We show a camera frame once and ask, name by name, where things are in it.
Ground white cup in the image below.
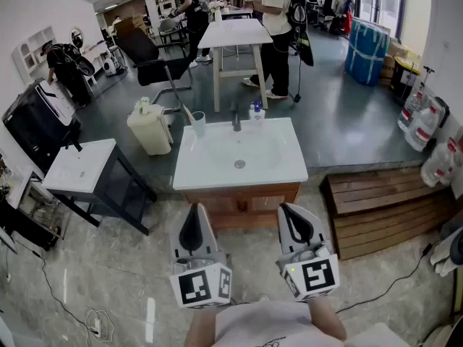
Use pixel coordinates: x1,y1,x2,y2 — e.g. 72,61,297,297
190,111,208,138

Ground wooden vanity cabinet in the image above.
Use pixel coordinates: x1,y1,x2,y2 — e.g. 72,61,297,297
182,181,302,231

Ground black cable with adapter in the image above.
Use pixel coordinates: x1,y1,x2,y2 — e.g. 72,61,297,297
335,243,434,314

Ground white flower bunch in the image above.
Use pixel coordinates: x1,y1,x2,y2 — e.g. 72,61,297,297
134,96,152,116

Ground black office chair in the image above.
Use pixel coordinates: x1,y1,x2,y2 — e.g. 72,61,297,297
114,27,194,113

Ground black bin with yellow lid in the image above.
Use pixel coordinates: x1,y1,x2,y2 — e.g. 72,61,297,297
389,56,422,106

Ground clear water jug red label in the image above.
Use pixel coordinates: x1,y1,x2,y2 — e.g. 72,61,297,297
420,137,459,188
404,105,441,153
396,91,430,133

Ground white sink basin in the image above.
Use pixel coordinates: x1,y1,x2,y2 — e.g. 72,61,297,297
172,116,309,191

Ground person's white shirt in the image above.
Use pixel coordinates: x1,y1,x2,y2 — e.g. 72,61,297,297
213,299,409,347

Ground wooden slat platform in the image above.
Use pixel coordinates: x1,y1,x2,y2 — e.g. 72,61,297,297
319,167,459,262

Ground white power strip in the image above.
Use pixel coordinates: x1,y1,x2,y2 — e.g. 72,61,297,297
84,307,115,343

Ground thin black floor cable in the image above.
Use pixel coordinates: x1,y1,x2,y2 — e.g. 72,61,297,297
13,239,99,336

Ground cream trash bin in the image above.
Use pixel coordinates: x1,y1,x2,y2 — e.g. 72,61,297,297
126,103,174,156

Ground white table with wooden legs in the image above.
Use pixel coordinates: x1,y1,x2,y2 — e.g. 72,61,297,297
197,17,274,113

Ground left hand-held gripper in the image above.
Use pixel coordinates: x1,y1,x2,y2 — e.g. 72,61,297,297
169,203,233,309

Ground soap bottle with blue pump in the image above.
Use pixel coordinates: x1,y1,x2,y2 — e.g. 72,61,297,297
247,100,266,127

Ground tall black faucet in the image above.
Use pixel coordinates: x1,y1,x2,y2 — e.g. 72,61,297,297
230,101,243,133

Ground blue wrapped bundle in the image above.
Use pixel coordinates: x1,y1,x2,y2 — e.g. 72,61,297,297
344,17,391,87

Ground cardboard boxes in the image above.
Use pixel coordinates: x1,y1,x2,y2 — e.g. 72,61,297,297
378,40,412,83

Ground white wall shelf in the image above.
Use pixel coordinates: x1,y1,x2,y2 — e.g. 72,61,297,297
11,25,57,83

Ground clothes rack with garments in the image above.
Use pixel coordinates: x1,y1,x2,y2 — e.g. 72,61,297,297
320,0,356,36

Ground person's right forearm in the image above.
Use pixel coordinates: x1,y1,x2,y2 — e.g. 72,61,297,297
307,296,348,343

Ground white sink on black cabinet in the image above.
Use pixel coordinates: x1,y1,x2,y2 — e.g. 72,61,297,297
41,137,158,236

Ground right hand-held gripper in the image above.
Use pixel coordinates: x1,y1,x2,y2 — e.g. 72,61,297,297
275,203,341,302

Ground person's left forearm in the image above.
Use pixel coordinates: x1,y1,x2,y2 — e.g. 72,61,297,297
184,301,218,347

